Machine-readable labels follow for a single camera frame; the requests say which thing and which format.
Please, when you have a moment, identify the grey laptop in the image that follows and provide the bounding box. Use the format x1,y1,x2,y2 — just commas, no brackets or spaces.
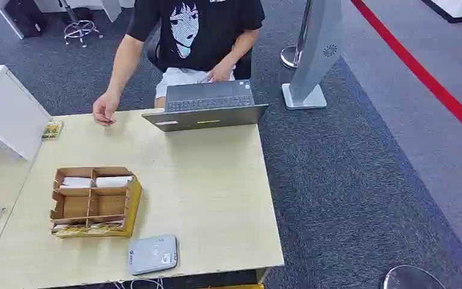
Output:
141,79,270,133

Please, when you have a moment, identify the person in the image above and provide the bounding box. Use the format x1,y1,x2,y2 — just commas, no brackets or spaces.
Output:
92,0,266,127

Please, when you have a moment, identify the round chrome base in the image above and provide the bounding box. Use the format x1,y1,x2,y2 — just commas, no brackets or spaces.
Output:
381,265,447,289

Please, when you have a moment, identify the wooden card box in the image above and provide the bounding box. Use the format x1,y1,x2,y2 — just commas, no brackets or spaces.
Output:
49,166,143,239

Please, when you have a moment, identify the chrome stool base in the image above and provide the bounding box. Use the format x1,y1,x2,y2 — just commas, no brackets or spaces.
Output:
58,0,105,49

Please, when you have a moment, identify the silver standing panel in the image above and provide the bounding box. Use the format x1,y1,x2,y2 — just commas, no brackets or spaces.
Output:
282,0,343,110

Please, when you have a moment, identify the chrome stanchion post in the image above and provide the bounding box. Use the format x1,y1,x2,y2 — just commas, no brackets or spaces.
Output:
280,0,313,70

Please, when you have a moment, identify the yellow printed card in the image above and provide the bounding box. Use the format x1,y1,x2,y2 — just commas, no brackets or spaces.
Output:
41,120,64,141

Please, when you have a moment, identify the white card stack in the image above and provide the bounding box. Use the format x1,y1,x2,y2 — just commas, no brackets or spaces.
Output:
58,176,93,190
95,176,134,188

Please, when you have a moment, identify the black bag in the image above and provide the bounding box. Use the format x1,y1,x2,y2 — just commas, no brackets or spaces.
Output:
4,0,49,39

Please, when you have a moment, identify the white cabinet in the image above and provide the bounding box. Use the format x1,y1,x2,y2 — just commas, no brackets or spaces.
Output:
0,64,52,161

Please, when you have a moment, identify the printed card stack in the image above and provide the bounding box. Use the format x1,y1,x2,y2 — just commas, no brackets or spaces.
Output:
52,220,125,236

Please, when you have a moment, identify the white cable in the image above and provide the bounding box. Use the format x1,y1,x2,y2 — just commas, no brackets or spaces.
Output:
113,278,165,289

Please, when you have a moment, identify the red floor tape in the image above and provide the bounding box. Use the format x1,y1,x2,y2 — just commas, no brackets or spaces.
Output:
350,0,462,147

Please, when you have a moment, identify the grey card reader device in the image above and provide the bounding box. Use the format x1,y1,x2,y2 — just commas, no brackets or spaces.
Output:
126,235,179,276

